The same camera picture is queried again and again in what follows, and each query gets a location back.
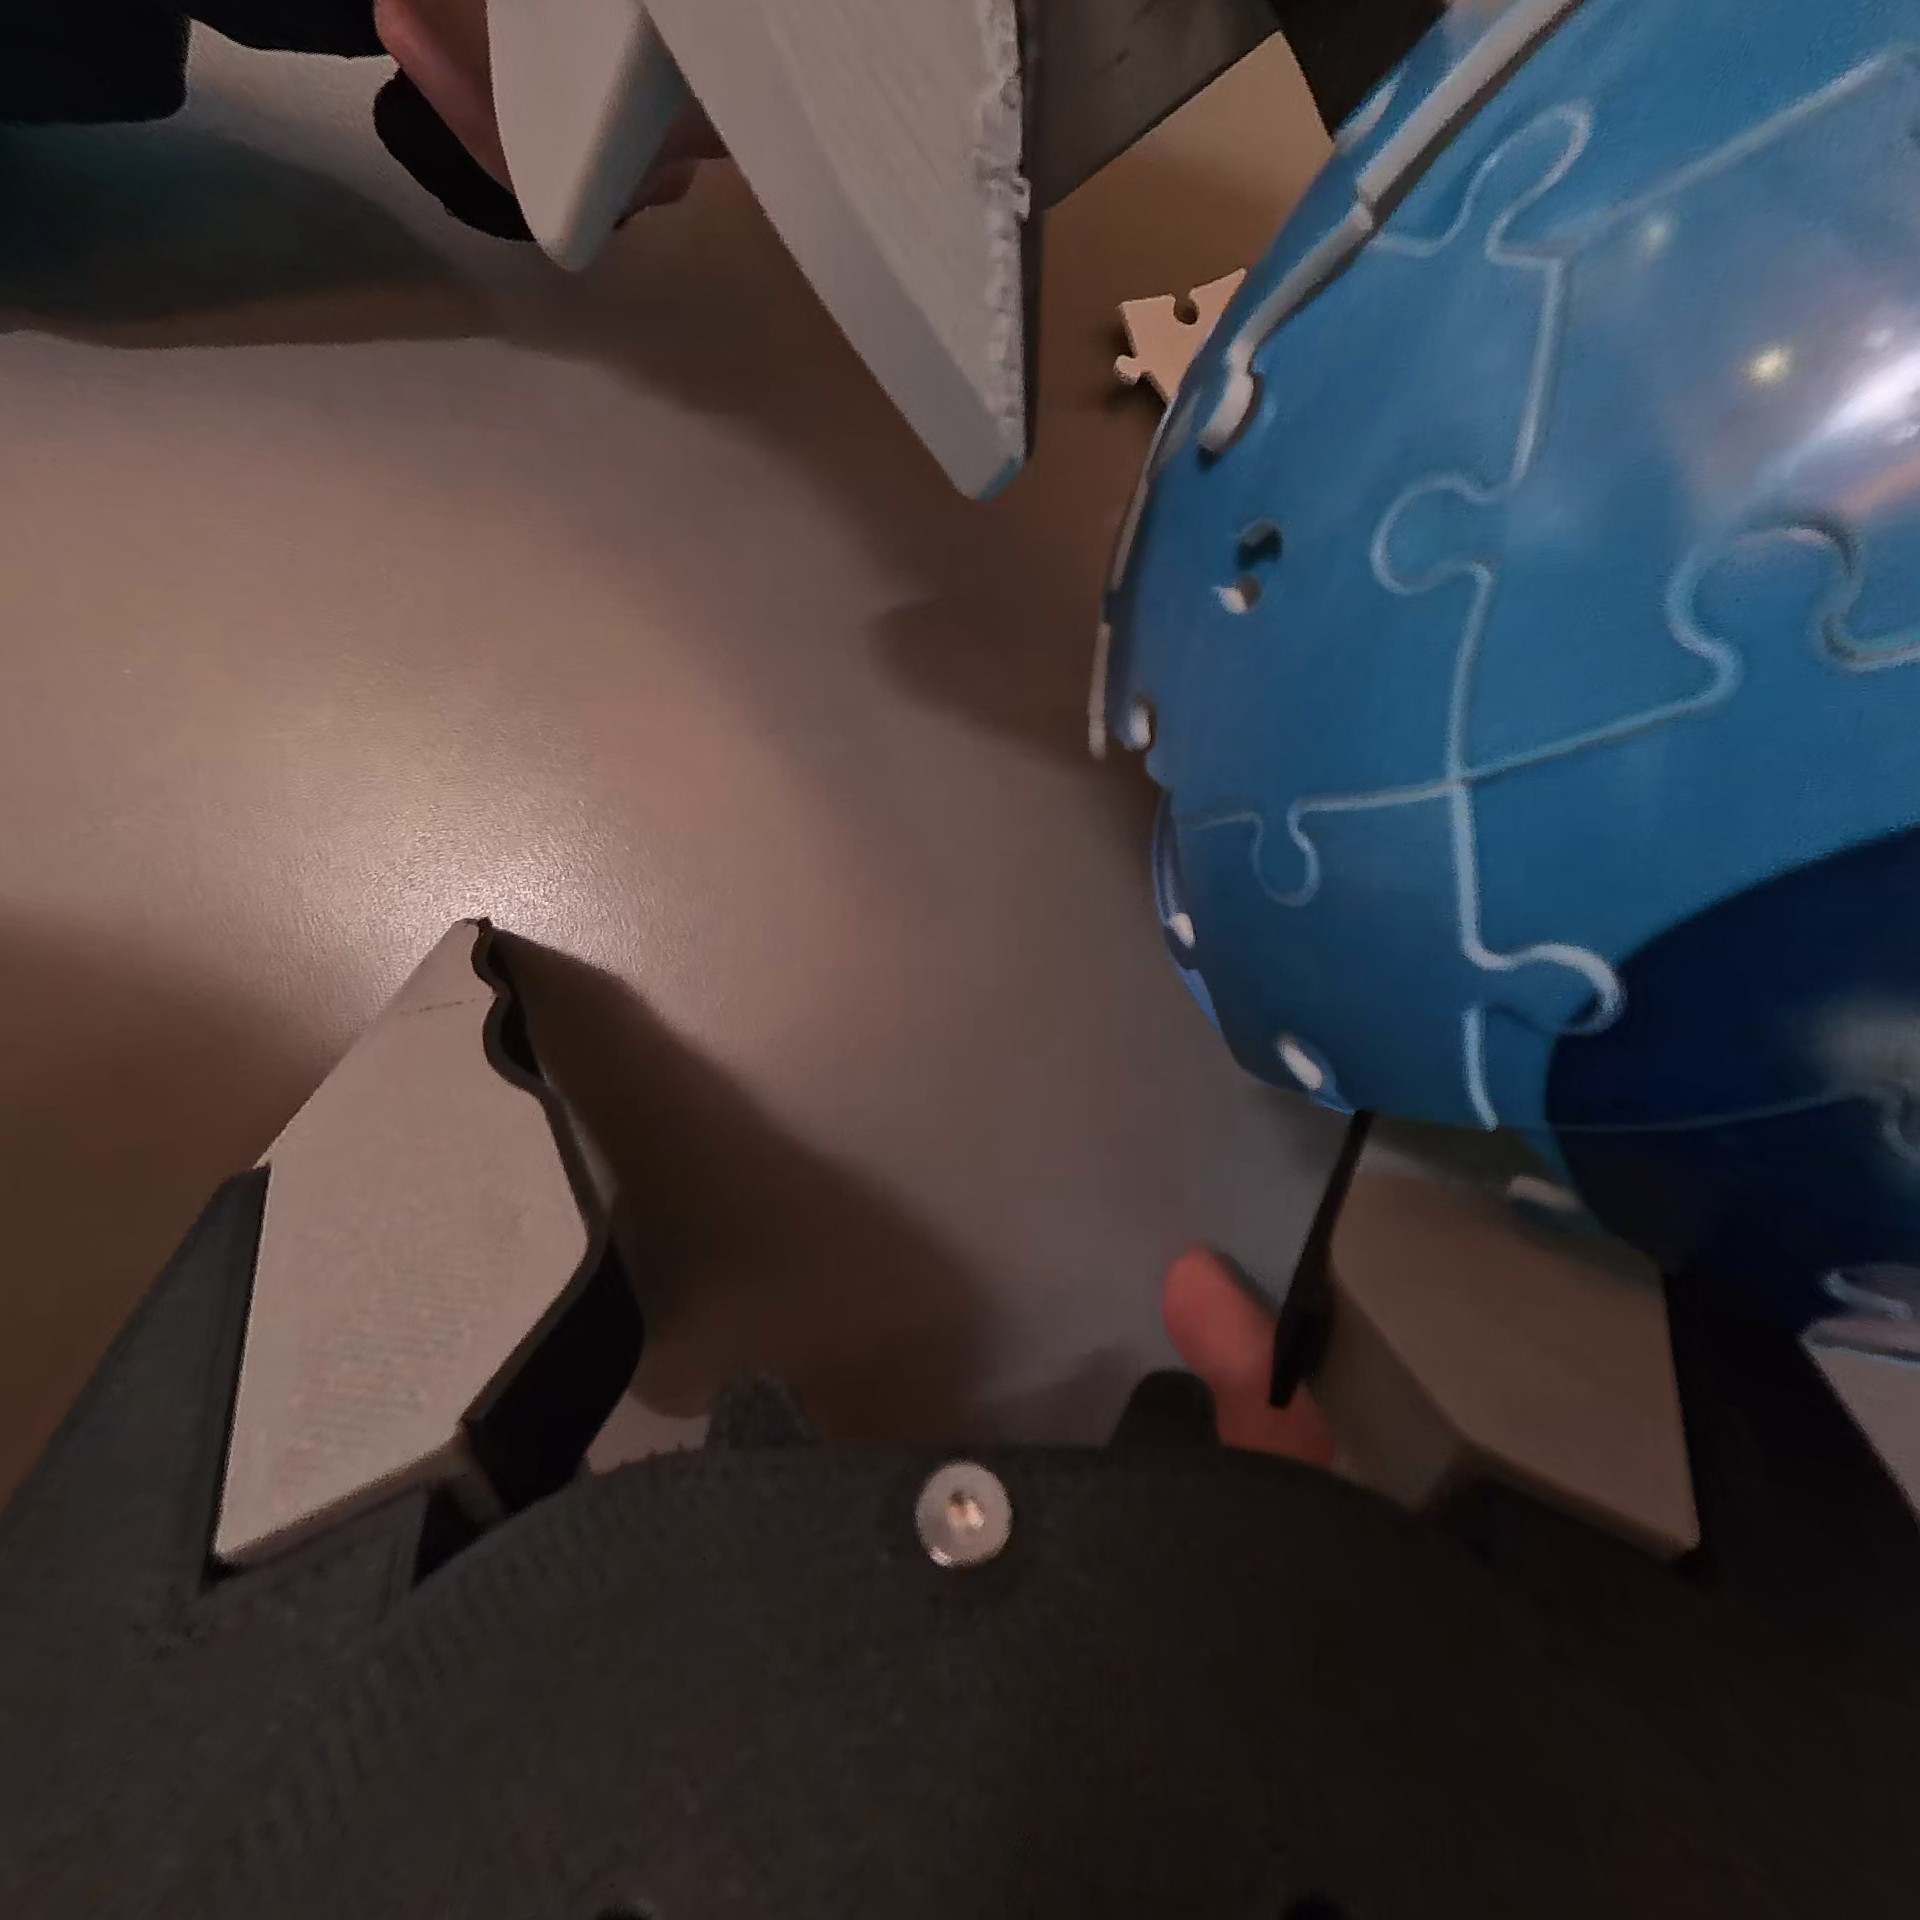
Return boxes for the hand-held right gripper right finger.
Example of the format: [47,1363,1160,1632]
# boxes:
[1269,1112,1707,1566]

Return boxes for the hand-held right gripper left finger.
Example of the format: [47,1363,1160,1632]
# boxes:
[211,918,647,1573]

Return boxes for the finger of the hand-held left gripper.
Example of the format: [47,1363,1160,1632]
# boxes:
[483,0,1037,507]
[1016,0,1296,216]

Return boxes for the blue puzzle ball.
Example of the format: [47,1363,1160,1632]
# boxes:
[1088,0,1920,1360]

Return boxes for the person's left forearm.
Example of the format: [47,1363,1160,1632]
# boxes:
[0,0,378,128]

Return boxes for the white puzzle piece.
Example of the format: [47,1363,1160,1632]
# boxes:
[1114,268,1250,405]

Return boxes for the person's left hand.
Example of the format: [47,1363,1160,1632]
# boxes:
[375,0,520,185]

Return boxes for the person's right hand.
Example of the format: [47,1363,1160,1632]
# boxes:
[1160,1249,1339,1467]

